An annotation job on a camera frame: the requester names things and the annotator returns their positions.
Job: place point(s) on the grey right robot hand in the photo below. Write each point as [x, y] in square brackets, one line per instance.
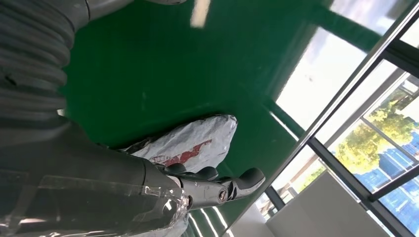
[98, 183]

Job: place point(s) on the green conveyor belt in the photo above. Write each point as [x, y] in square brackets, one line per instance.
[163, 65]

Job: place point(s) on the dark window frame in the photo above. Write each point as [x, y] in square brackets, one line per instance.
[401, 57]

